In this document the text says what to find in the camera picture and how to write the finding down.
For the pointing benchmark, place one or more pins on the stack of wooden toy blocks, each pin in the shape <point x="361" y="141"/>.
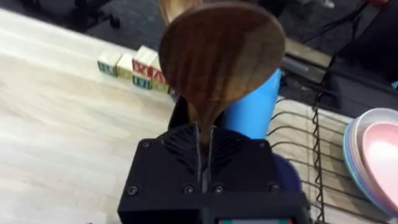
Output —
<point x="140" y="67"/>

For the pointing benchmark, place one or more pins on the black office chair base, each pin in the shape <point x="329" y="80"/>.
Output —
<point x="93" y="15"/>

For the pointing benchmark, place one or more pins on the light wooden spoon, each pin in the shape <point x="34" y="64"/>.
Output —
<point x="174" y="9"/>

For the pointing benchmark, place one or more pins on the light blue cup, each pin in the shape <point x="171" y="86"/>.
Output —
<point x="255" y="109"/>

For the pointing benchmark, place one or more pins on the pink plate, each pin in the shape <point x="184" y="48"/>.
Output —
<point x="384" y="161"/>

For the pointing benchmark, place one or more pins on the dark blue cup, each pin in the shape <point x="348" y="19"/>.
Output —
<point x="287" y="177"/>

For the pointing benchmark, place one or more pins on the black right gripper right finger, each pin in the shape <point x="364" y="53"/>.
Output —
<point x="242" y="168"/>

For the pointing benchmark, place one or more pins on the blue plate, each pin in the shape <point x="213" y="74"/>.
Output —
<point x="349" y="161"/>

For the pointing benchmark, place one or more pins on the dark wooden spoon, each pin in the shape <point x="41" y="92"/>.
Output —
<point x="217" y="62"/>

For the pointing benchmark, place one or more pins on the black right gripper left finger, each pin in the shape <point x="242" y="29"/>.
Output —
<point x="164" y="168"/>

